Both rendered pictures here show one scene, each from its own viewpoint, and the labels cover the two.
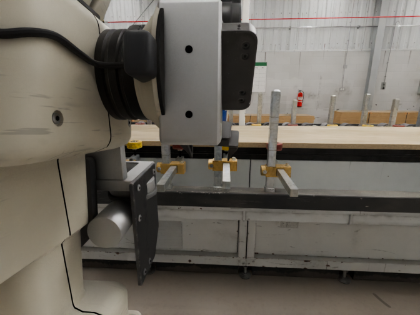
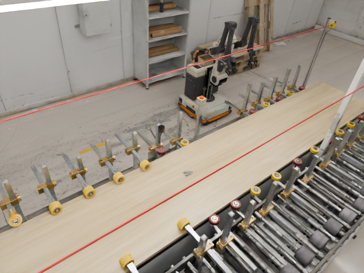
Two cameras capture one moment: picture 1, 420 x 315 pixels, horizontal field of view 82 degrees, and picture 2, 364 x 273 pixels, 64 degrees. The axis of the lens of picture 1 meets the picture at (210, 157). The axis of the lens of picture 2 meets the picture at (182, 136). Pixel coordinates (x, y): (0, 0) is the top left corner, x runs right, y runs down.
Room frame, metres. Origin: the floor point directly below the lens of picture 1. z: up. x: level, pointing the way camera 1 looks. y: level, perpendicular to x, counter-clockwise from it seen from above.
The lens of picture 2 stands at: (2.63, -2.88, 2.68)
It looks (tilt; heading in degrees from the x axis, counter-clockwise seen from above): 39 degrees down; 134
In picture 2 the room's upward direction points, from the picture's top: 5 degrees clockwise
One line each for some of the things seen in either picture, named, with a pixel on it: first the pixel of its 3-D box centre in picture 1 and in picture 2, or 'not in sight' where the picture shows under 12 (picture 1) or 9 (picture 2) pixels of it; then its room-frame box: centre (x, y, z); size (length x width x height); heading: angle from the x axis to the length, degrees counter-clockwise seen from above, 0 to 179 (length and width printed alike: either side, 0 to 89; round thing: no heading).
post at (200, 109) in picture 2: not in sight; (198, 122); (1.05, -1.02, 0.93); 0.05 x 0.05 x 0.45; 86
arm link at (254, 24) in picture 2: not in sight; (252, 34); (0.54, 0.43, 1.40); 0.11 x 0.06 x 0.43; 87
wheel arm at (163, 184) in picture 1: (172, 170); (264, 97); (1.08, 0.17, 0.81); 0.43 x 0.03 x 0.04; 176
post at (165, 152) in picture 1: (165, 154); (271, 93); (1.13, 0.21, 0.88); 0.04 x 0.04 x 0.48; 86
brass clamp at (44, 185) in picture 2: not in sight; (46, 186); (0.95, -2.56, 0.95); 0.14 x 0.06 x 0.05; 86
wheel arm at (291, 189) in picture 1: (281, 174); (238, 109); (1.04, -0.32, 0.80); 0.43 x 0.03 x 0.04; 176
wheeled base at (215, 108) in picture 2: not in sight; (205, 103); (0.05, 0.25, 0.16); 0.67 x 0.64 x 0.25; 176
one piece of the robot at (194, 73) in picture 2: not in sight; (204, 77); (-0.04, 0.25, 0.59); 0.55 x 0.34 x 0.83; 86
